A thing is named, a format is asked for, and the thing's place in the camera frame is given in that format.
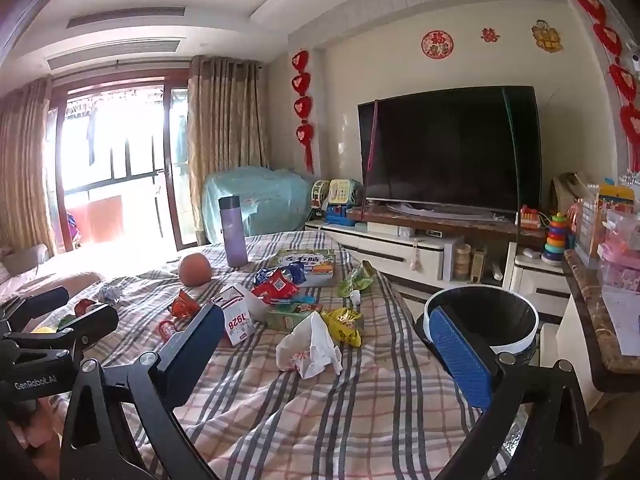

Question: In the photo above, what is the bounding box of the rainbow ring stacker toy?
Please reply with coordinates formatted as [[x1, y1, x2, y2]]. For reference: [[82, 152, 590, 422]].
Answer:
[[541, 212, 566, 266]]

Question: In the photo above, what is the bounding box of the white carton with red print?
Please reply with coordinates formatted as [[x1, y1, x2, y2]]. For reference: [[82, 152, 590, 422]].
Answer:
[[210, 284, 268, 347]]

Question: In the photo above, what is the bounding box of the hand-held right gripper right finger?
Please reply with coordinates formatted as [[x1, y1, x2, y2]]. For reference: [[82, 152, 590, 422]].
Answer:
[[429, 305, 608, 480]]

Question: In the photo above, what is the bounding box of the green box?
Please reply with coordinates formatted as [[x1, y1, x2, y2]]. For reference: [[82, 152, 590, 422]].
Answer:
[[265, 302, 323, 331]]

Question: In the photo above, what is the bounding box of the black flat television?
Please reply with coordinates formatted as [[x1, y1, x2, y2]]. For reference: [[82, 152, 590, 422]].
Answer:
[[357, 86, 543, 213]]

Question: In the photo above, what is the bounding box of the pink bin with black liner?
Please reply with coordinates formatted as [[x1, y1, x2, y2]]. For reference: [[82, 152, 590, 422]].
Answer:
[[415, 285, 541, 376]]

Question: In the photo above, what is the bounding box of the blue toy cash register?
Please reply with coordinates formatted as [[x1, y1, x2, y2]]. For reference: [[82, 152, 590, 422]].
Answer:
[[325, 205, 358, 226]]

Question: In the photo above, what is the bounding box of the teal floral cover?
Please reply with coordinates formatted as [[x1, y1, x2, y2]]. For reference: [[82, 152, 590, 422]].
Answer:
[[202, 166, 313, 246]]

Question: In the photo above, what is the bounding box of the beige bag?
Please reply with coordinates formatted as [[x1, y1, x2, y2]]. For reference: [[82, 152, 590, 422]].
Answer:
[[550, 172, 591, 216]]

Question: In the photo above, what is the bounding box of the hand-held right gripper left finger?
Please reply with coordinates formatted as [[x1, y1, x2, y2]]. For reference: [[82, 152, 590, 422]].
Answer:
[[59, 302, 226, 480]]

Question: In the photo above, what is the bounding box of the beige curtain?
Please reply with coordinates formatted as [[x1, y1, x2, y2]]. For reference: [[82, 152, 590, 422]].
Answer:
[[0, 77, 56, 256], [187, 56, 271, 246]]

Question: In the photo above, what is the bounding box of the blue snack wrapper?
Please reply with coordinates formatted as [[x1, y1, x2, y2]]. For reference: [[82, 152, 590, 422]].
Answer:
[[255, 264, 307, 291]]

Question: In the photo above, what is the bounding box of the ceiling air vent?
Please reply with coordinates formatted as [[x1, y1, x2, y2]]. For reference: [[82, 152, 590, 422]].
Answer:
[[67, 6, 187, 28], [47, 40, 181, 71]]

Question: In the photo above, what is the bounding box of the glass balcony door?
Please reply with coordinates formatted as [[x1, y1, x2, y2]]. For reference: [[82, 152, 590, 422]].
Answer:
[[50, 77, 191, 256]]

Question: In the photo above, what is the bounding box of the golden figure wall sticker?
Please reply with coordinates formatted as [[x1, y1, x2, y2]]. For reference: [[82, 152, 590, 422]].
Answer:
[[531, 20, 563, 53]]

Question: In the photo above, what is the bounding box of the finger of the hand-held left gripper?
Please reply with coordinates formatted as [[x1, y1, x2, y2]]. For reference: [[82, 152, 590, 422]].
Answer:
[[0, 286, 70, 334], [0, 304, 120, 362]]

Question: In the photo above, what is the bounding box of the orange snack wrapper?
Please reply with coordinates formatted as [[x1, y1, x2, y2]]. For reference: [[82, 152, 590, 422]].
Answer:
[[171, 289, 202, 321]]

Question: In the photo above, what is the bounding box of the brown marble counter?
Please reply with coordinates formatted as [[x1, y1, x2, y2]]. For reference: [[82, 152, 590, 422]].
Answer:
[[562, 247, 640, 391]]

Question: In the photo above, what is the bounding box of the plaid blanket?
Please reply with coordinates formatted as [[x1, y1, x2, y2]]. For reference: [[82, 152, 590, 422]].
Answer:
[[0, 232, 506, 480]]

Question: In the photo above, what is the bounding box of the cream television cabinet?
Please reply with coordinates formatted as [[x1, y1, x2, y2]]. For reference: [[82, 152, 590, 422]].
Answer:
[[305, 220, 571, 321]]

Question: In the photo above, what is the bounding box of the reddish round fruit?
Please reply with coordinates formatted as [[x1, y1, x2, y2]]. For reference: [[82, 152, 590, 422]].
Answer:
[[179, 254, 213, 287]]

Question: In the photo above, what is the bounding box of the round red wall sticker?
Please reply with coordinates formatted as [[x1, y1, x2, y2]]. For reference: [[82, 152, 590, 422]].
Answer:
[[421, 30, 455, 60]]

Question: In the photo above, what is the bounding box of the red heart string decoration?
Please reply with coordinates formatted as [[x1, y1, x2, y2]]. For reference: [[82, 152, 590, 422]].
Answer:
[[291, 50, 316, 173], [576, 0, 640, 171]]

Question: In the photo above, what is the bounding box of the red snack wrapper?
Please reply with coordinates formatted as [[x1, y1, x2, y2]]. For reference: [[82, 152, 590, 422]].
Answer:
[[250, 277, 300, 306]]

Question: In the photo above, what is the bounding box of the white plastic bag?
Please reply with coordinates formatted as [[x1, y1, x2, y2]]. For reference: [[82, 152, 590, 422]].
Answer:
[[275, 311, 344, 380]]

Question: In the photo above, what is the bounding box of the red toy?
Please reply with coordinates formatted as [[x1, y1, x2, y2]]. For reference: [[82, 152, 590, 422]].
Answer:
[[520, 205, 548, 233]]

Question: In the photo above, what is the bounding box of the green snack wrapper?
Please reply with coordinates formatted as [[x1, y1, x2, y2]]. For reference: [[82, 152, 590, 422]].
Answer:
[[337, 260, 378, 298]]

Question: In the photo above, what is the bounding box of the yellow snack wrapper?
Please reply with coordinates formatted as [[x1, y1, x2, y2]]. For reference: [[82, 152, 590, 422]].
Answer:
[[322, 307, 365, 348]]

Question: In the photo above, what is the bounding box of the purple thermos bottle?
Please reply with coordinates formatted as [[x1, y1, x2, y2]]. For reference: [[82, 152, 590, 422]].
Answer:
[[218, 195, 249, 267]]

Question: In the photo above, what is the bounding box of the white paper sheet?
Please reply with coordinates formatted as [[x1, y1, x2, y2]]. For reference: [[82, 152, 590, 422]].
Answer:
[[602, 290, 640, 356]]

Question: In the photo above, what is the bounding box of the brown marble shelf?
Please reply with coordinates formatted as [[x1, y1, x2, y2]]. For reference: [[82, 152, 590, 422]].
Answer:
[[347, 205, 548, 248]]

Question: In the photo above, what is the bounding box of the colourful children's book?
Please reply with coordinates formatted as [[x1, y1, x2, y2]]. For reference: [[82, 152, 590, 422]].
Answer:
[[270, 249, 337, 288]]

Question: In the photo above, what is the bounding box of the yellow picture box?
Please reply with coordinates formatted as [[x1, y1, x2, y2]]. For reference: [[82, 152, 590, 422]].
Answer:
[[597, 182, 636, 216]]

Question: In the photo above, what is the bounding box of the pink lidded clear container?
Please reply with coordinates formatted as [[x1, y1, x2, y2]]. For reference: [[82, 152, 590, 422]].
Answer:
[[597, 210, 640, 291]]

